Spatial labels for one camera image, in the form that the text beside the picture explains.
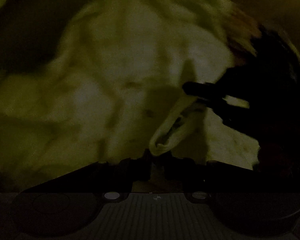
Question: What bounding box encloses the pale floral cloth garment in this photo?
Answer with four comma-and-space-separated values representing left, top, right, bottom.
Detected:
0, 0, 258, 187

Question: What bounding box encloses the brown patterned fabric pile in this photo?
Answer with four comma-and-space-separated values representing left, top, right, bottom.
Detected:
223, 3, 300, 67

